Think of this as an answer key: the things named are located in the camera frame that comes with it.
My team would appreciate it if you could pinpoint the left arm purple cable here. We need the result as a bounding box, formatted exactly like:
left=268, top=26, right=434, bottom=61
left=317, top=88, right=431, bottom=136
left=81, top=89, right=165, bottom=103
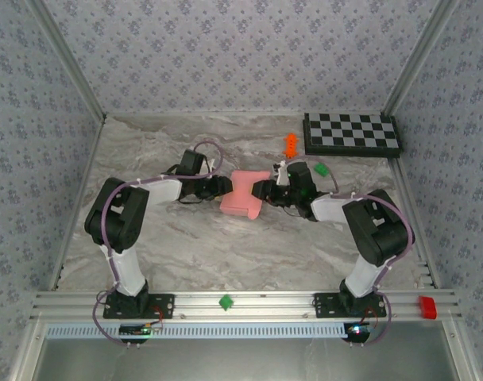
left=91, top=140, right=225, bottom=347

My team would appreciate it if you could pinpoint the aluminium table end rail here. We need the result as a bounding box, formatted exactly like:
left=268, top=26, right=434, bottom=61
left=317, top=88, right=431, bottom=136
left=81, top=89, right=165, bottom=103
left=105, top=110, right=385, bottom=118

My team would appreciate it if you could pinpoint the aluminium frame leg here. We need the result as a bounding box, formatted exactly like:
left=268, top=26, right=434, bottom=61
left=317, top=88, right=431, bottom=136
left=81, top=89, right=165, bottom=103
left=9, top=319, right=48, bottom=381
left=442, top=319, right=481, bottom=381

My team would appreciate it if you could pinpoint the grey metal shelf sheet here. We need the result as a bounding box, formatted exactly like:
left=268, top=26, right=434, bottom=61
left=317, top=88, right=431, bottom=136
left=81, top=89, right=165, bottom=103
left=34, top=337, right=461, bottom=381

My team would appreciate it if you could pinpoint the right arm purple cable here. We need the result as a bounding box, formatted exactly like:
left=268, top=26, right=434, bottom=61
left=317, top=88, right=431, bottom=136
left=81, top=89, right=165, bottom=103
left=279, top=156, right=415, bottom=347

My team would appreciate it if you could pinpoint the slotted blue cable duct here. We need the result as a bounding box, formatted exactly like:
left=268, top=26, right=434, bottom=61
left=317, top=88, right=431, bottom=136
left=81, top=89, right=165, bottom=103
left=45, top=321, right=352, bottom=341

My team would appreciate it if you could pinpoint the orange plastic toy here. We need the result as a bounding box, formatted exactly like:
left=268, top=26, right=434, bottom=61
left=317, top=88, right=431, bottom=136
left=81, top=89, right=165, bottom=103
left=283, top=133, right=299, bottom=160

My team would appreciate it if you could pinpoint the red block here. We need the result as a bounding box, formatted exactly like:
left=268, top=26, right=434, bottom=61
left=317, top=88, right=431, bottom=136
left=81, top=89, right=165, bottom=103
left=418, top=295, right=439, bottom=320

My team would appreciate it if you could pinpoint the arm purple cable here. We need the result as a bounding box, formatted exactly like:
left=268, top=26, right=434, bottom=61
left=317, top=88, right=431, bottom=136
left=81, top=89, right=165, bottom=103
left=91, top=140, right=225, bottom=347
left=279, top=156, right=415, bottom=347

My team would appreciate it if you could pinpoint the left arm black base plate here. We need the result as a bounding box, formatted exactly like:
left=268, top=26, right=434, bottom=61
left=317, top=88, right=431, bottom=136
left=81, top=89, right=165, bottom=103
left=102, top=293, right=175, bottom=320

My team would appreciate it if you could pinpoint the black grey checkerboard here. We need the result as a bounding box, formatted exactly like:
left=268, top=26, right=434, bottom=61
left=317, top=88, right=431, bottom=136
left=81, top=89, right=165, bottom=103
left=303, top=112, right=404, bottom=159

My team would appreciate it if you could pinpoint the wide aluminium mounting rail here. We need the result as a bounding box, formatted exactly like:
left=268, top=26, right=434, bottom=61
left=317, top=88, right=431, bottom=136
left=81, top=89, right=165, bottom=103
left=29, top=289, right=463, bottom=321

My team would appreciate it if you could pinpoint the pink paper box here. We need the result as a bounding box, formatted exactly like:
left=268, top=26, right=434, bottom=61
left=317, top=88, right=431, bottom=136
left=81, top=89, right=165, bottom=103
left=219, top=170, right=271, bottom=220

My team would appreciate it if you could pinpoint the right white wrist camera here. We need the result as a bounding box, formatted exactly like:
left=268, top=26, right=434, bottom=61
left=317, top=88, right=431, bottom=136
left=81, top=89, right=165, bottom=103
left=272, top=160, right=290, bottom=186

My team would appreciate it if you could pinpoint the aluminium upright frame post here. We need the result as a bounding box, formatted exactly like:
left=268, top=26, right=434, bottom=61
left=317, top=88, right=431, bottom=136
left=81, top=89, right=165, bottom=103
left=382, top=0, right=463, bottom=117
left=26, top=0, right=107, bottom=122

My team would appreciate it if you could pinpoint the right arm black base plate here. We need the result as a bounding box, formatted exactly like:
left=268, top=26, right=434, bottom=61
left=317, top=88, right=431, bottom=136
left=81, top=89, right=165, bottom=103
left=313, top=293, right=387, bottom=320

